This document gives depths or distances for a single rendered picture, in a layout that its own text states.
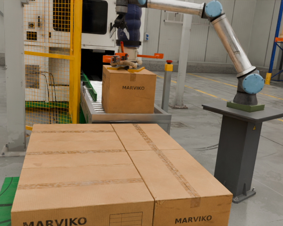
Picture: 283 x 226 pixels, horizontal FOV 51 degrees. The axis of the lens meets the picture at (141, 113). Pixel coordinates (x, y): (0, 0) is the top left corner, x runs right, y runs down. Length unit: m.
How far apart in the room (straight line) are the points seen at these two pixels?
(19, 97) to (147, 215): 2.10
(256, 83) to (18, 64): 2.14
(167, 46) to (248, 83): 10.14
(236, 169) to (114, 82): 1.23
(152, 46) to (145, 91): 9.51
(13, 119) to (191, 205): 2.21
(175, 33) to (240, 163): 10.23
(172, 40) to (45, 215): 11.38
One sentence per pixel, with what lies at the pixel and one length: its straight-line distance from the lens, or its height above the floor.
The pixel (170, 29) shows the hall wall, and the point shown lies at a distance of 12.35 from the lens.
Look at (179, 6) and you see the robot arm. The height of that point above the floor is 1.50.
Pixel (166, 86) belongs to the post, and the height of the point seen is 0.76.
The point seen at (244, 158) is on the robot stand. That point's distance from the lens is 2.57.
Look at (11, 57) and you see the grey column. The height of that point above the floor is 0.98.
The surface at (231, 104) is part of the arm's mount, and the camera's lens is 2.52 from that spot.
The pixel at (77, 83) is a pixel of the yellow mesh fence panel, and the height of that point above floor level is 0.74.
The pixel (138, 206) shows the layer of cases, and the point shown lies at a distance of 1.39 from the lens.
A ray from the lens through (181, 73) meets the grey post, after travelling 5.69.
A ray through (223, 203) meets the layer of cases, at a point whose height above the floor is 0.50.
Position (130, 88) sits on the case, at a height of 0.82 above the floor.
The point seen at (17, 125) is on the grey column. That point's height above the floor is 0.30.
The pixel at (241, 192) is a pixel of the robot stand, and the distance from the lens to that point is 2.74.
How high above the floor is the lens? 1.24
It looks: 14 degrees down
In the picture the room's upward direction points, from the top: 4 degrees clockwise
